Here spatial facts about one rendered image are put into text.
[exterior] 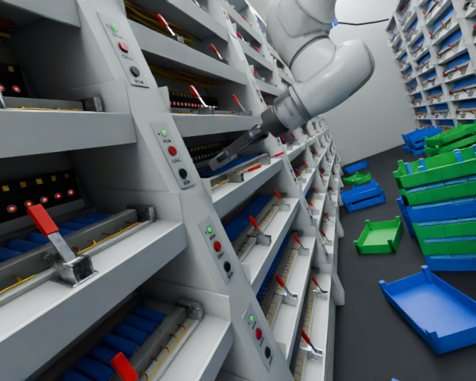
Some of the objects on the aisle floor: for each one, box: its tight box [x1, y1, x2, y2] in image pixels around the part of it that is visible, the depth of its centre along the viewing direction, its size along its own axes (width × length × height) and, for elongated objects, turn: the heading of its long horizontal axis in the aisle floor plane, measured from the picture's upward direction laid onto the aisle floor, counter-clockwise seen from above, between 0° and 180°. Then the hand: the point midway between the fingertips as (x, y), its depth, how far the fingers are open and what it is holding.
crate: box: [424, 254, 476, 271], centre depth 101 cm, size 30×20×8 cm
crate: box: [379, 265, 476, 355], centre depth 85 cm, size 30×20×8 cm
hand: (221, 159), depth 67 cm, fingers open, 3 cm apart
